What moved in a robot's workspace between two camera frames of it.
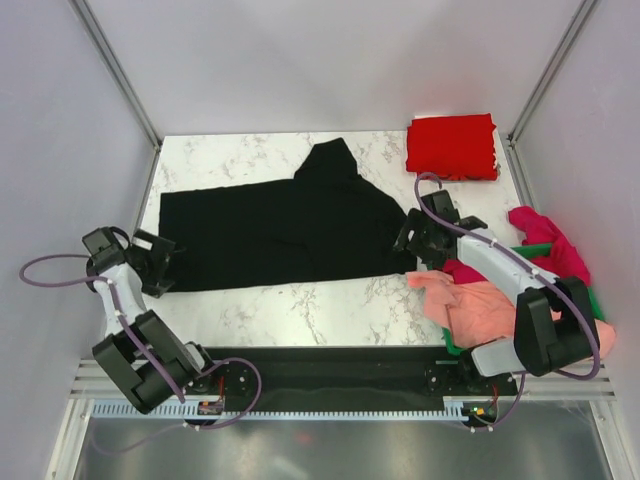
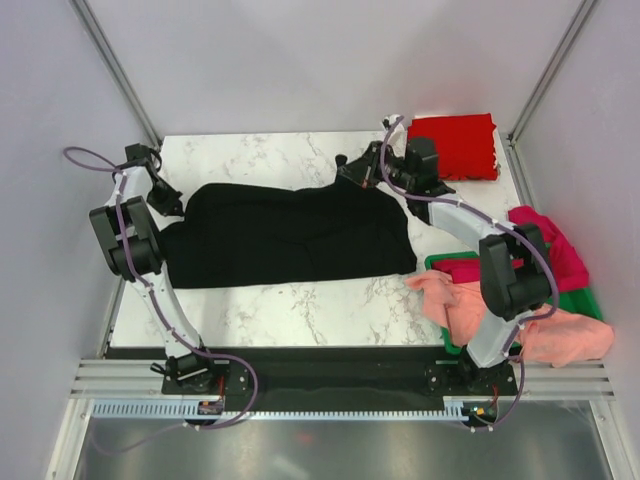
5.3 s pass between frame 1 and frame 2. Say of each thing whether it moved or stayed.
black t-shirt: moved
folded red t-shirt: stayed
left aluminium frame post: stayed
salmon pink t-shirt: stayed
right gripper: moved
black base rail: stayed
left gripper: moved
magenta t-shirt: stayed
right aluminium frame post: stayed
